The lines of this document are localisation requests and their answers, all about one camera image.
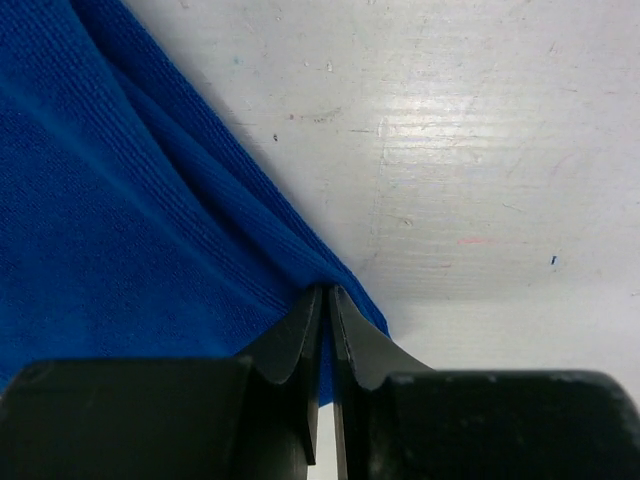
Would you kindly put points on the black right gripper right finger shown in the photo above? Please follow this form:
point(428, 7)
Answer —
point(364, 414)

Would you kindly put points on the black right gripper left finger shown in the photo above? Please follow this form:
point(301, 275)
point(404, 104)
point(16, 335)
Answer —
point(288, 356)

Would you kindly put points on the royal blue towel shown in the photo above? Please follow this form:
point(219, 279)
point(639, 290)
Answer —
point(133, 223)

